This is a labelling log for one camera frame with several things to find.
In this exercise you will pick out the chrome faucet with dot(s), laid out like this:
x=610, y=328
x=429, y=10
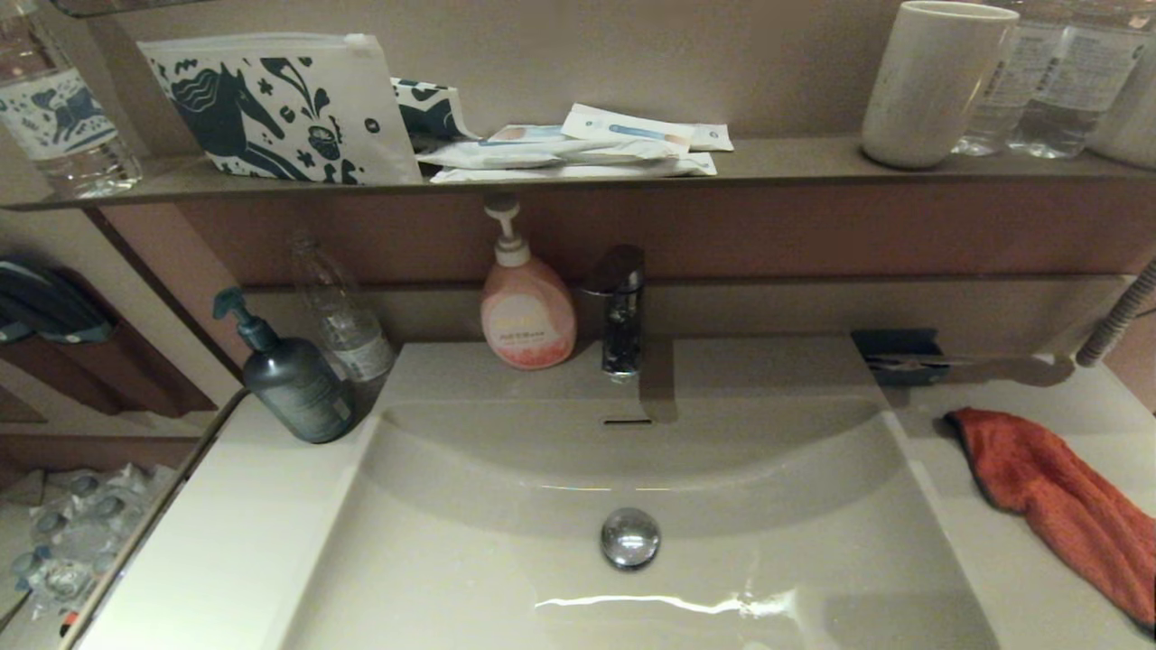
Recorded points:
x=623, y=325

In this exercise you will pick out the orange fluffy cloth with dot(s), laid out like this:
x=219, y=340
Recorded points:
x=1048, y=487

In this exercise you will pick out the white sink basin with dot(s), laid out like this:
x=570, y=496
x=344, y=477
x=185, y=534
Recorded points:
x=506, y=560

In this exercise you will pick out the pink soap pump bottle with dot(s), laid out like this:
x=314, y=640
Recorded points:
x=528, y=307

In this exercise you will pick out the flat white plastic packet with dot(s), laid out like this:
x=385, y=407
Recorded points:
x=587, y=171

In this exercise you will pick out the white packet orange blue print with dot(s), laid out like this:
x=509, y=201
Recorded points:
x=524, y=134

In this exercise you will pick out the white toothbrush packet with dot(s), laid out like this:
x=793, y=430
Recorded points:
x=623, y=126

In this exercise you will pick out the chrome drain plug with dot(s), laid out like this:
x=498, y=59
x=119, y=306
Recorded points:
x=630, y=538

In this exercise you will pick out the empty clear plastic bottle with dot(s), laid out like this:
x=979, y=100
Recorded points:
x=348, y=325

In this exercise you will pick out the small folded blue print pouch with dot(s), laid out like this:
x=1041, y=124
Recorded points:
x=429, y=113

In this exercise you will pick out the dark green pump bottle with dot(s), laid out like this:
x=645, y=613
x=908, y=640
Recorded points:
x=298, y=388

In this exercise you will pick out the dark soap tray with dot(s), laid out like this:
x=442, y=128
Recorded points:
x=894, y=345

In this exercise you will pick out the white pouch blue horse print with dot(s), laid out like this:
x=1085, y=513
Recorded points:
x=361, y=90

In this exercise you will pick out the beige ceramic cup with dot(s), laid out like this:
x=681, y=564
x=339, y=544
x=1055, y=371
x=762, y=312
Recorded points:
x=930, y=81

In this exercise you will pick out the clear water bottle white label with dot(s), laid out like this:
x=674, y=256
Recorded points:
x=1070, y=90
x=998, y=99

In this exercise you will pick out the dark blue curved object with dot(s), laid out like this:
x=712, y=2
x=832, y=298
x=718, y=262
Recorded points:
x=45, y=307

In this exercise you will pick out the bag of clear plastic bottles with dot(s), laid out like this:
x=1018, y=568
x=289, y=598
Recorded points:
x=81, y=533

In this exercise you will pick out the water bottle blue horse label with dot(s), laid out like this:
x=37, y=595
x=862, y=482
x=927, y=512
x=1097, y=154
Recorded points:
x=63, y=117

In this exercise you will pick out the white round container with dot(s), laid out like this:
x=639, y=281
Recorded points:
x=1133, y=126

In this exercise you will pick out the brown wall shelf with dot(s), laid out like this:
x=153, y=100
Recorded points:
x=795, y=158

